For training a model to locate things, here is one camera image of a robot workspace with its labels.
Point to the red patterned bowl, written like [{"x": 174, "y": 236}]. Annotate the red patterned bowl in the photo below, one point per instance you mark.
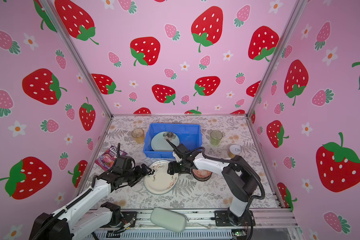
[{"x": 201, "y": 173}]

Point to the grey-green pouch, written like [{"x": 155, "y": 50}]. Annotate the grey-green pouch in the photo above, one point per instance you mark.
[{"x": 169, "y": 220}]

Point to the aluminium front rail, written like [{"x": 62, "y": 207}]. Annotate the aluminium front rail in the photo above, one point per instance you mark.
[{"x": 273, "y": 218}]

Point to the yellow can white lid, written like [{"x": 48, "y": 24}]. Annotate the yellow can white lid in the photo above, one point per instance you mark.
[{"x": 234, "y": 150}]

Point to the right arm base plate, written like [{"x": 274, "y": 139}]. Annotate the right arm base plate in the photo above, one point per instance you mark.
[{"x": 227, "y": 219}]

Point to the green glass cup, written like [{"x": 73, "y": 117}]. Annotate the green glass cup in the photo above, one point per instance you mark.
[{"x": 216, "y": 137}]

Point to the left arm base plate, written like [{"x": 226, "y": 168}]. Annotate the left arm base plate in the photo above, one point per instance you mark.
[{"x": 123, "y": 218}]

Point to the pale green floral plate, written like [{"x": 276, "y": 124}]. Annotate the pale green floral plate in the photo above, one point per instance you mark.
[{"x": 159, "y": 142}]

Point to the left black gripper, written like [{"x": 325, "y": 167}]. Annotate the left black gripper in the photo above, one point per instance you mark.
[{"x": 138, "y": 169}]

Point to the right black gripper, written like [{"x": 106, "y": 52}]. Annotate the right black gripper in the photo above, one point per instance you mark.
[{"x": 172, "y": 168}]

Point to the amber glass cup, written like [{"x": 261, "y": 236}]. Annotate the amber glass cup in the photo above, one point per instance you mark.
[{"x": 138, "y": 135}]

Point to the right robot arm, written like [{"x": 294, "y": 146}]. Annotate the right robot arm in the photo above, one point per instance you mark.
[{"x": 242, "y": 180}]

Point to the cream floral plate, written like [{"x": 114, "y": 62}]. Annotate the cream floral plate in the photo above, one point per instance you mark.
[{"x": 160, "y": 182}]

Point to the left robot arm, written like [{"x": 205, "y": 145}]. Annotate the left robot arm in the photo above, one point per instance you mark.
[{"x": 75, "y": 204}]

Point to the purple snack packet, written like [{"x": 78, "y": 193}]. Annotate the purple snack packet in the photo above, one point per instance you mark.
[{"x": 106, "y": 160}]

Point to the dark bottom bowl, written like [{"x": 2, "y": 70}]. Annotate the dark bottom bowl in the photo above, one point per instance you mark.
[{"x": 202, "y": 179}]

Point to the blue plastic bin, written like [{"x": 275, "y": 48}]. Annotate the blue plastic bin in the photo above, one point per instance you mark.
[{"x": 189, "y": 135}]

